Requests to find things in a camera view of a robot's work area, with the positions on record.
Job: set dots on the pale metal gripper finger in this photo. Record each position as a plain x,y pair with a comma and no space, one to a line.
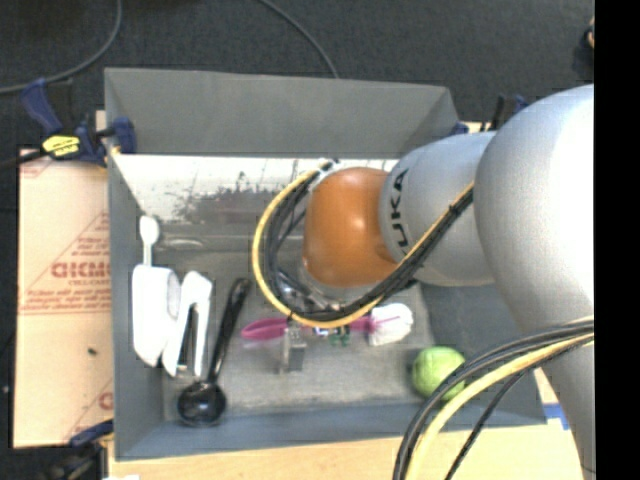
284,355
297,354

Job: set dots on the black ladle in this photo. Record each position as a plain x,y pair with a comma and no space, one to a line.
202,402

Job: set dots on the green ball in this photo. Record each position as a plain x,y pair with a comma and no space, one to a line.
434,370

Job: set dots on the white plastic cup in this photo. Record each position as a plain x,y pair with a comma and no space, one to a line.
150,313

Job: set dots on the white plastic spoon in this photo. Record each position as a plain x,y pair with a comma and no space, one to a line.
148,230

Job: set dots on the grey metal bin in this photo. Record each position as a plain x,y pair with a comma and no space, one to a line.
320,118

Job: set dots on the brown cardboard board red print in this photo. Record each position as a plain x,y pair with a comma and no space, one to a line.
60,318

